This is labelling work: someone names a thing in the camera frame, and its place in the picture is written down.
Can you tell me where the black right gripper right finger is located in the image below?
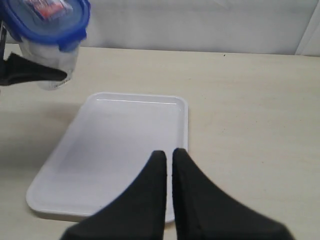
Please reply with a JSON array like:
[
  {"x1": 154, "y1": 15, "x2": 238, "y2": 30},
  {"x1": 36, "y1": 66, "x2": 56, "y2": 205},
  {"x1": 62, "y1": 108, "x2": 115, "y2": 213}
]
[{"x1": 172, "y1": 148, "x2": 294, "y2": 240}]

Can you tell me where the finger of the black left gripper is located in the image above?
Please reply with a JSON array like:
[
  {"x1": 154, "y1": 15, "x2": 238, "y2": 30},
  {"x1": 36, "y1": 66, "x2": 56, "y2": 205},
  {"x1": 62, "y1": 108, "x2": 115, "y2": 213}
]
[{"x1": 0, "y1": 53, "x2": 68, "y2": 86}]

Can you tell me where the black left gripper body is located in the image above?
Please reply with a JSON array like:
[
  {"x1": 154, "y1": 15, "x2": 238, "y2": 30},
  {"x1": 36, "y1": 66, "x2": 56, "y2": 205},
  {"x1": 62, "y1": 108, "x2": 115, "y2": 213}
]
[{"x1": 0, "y1": 19, "x2": 8, "y2": 87}]

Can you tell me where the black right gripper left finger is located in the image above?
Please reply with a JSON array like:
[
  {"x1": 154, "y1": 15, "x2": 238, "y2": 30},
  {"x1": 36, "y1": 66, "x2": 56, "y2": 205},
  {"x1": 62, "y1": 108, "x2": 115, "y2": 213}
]
[{"x1": 61, "y1": 150, "x2": 167, "y2": 240}]

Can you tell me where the clear plastic tall container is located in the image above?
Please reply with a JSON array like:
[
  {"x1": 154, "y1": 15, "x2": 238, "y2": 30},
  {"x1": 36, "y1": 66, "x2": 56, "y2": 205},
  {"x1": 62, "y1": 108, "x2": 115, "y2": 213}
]
[{"x1": 19, "y1": 40, "x2": 80, "y2": 91}]

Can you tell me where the blue snap-lock container lid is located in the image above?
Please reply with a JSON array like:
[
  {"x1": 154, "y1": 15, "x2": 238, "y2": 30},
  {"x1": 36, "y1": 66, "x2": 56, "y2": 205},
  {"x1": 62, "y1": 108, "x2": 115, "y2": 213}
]
[{"x1": 0, "y1": 0, "x2": 91, "y2": 52}]

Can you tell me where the white rectangular plastic tray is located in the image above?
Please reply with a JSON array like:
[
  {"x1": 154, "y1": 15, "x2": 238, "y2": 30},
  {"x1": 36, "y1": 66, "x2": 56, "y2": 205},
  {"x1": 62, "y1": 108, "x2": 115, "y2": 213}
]
[{"x1": 26, "y1": 92, "x2": 189, "y2": 218}]

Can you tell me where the white backdrop curtain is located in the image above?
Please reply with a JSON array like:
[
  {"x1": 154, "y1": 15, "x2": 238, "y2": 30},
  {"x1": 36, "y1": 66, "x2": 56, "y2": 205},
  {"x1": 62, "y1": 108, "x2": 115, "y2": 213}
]
[{"x1": 83, "y1": 0, "x2": 320, "y2": 55}]

